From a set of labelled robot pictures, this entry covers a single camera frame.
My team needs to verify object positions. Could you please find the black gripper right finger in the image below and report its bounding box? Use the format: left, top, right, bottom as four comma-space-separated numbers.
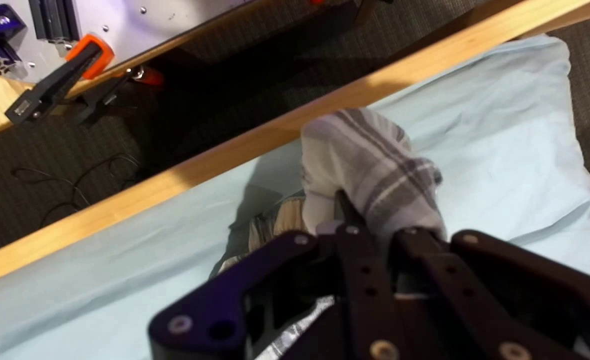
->
390, 229, 590, 360

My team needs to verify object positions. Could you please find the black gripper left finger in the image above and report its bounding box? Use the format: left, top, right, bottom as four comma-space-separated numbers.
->
149, 226, 402, 360

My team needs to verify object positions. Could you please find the checked plaid shirt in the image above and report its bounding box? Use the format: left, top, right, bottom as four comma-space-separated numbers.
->
248, 109, 446, 251

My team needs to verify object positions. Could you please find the blue bed duvet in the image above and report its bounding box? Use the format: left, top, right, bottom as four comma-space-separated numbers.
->
0, 34, 590, 360

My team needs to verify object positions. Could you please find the black orange clamp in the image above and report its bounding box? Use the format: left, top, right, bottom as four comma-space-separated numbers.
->
4, 34, 115, 127

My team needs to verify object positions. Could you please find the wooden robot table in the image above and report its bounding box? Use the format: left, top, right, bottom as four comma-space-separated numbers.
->
0, 0, 252, 133

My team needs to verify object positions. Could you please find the wooden bed frame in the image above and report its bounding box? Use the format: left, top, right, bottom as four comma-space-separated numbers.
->
0, 0, 590, 278

